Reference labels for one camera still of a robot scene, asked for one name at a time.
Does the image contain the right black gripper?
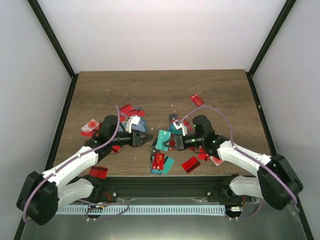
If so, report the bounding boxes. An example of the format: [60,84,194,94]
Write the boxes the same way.
[164,133,205,151]

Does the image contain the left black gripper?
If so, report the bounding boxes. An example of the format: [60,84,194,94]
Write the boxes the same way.
[110,129,154,148]

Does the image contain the teal VIP card front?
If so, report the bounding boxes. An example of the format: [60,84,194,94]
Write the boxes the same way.
[155,130,171,151]

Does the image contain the red card black stripe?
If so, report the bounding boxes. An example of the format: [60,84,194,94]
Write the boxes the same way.
[89,165,108,179]
[181,156,201,174]

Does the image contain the lone red card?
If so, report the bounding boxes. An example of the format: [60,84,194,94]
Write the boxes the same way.
[189,94,205,107]

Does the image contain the blue leather card holder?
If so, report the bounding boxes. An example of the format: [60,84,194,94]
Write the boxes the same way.
[118,118,148,133]

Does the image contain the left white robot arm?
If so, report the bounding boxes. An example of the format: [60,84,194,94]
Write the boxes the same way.
[16,115,153,226]

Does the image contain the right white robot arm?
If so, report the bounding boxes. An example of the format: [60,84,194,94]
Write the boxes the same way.
[156,115,303,210]

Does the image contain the red VIP card front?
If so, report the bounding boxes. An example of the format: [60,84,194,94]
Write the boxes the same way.
[152,152,165,171]

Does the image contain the white red circle card right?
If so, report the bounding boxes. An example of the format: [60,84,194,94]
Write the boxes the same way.
[210,156,223,166]

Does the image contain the white red circle card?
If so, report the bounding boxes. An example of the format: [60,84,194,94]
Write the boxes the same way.
[210,156,223,166]
[80,119,99,137]

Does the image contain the white red circle card left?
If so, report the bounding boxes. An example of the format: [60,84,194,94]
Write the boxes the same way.
[80,119,99,137]

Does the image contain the red card black stripe front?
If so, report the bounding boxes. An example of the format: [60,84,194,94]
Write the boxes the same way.
[89,165,108,179]

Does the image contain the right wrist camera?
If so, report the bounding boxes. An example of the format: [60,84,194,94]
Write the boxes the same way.
[172,119,188,136]

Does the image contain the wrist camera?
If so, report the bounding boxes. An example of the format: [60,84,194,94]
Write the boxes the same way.
[125,115,141,133]
[172,119,188,136]

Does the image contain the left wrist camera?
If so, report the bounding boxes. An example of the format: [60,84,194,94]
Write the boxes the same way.
[125,115,141,133]

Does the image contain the black aluminium frame rail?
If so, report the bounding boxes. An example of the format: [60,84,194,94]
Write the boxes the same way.
[86,174,254,204]

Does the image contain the light blue slotted cable duct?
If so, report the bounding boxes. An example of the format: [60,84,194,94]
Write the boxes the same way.
[56,205,226,216]

